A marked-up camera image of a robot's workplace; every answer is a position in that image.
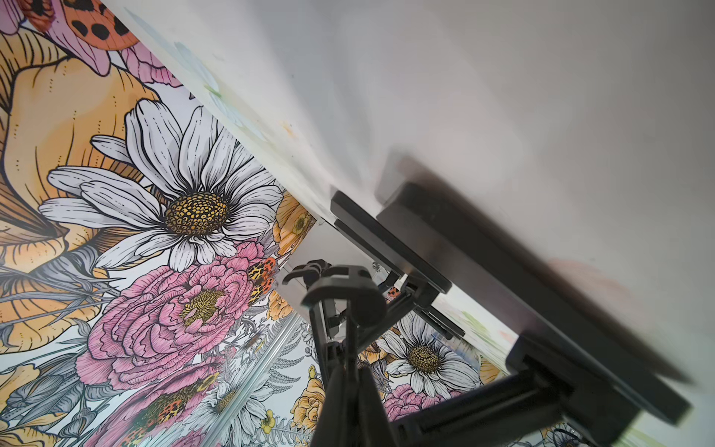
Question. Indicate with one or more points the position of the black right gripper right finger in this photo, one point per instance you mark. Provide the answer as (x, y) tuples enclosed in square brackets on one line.
[(373, 427)]

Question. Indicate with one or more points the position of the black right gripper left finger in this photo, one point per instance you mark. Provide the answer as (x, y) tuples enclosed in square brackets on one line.
[(337, 425)]

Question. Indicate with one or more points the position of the black phone stand front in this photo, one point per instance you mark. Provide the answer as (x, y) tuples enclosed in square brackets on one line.
[(347, 311)]

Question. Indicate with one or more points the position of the black phone stand large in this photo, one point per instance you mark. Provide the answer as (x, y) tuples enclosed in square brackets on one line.
[(563, 367)]

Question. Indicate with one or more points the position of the aluminium left corner post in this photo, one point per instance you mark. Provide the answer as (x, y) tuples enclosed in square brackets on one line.
[(236, 412)]

